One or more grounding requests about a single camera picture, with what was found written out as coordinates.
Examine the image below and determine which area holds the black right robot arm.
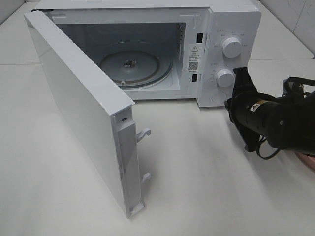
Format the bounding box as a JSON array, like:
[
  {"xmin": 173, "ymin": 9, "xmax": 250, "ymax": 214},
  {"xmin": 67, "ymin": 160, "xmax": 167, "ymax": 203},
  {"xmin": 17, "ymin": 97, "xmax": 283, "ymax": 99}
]
[{"xmin": 225, "ymin": 67, "xmax": 315, "ymax": 156}]

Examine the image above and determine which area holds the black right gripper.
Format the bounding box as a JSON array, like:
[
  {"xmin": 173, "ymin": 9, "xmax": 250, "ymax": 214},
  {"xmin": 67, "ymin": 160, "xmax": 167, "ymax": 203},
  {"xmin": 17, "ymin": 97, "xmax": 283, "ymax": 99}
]
[{"xmin": 228, "ymin": 67, "xmax": 278, "ymax": 152}]

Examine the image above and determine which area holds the lower white timer knob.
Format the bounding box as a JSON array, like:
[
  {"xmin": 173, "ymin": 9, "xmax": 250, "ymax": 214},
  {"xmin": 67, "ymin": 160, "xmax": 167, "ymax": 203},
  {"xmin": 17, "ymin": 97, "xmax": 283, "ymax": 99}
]
[{"xmin": 217, "ymin": 69, "xmax": 234, "ymax": 87}]

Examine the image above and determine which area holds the pink round plate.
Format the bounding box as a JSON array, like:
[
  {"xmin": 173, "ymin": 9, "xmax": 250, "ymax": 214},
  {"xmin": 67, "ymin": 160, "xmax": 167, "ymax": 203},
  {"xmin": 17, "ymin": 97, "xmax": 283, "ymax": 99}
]
[{"xmin": 295, "ymin": 152, "xmax": 315, "ymax": 170}]

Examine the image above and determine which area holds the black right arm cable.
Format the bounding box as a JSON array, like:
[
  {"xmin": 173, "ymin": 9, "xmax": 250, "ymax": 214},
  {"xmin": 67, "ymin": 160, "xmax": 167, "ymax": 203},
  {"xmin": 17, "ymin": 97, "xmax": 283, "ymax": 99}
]
[{"xmin": 255, "ymin": 77, "xmax": 315, "ymax": 160}]

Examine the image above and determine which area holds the white microwave door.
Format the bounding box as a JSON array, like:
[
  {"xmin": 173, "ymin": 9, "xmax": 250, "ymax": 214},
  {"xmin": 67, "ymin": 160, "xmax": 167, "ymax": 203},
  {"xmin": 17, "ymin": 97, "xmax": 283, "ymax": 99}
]
[{"xmin": 25, "ymin": 11, "xmax": 151, "ymax": 217}]

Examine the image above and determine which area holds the upper white power knob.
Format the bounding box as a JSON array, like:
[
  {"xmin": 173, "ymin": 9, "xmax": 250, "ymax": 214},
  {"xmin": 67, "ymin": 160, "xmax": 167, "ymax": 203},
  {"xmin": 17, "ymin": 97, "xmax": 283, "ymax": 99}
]
[{"xmin": 221, "ymin": 35, "xmax": 242, "ymax": 58}]

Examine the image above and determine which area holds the glass microwave turntable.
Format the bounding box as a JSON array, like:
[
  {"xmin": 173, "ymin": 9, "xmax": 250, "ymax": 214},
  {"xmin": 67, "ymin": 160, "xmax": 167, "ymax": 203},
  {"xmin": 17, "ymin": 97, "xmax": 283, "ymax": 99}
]
[{"xmin": 99, "ymin": 50, "xmax": 173, "ymax": 89}]

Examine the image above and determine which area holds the round white door button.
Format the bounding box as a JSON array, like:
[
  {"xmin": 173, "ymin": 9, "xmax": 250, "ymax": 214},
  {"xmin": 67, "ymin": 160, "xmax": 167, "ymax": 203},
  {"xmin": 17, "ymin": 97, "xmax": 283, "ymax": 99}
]
[{"xmin": 212, "ymin": 91, "xmax": 227, "ymax": 104}]

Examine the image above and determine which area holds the white warning label sticker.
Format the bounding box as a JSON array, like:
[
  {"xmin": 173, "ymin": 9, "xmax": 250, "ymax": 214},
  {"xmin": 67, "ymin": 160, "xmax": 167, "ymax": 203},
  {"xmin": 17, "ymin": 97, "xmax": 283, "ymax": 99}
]
[{"xmin": 187, "ymin": 44, "xmax": 203, "ymax": 73}]

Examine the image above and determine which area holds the white microwave oven body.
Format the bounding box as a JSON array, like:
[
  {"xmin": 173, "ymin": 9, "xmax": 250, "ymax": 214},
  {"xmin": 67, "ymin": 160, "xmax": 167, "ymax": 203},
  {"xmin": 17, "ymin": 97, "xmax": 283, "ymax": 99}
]
[{"xmin": 31, "ymin": 0, "xmax": 261, "ymax": 107}]

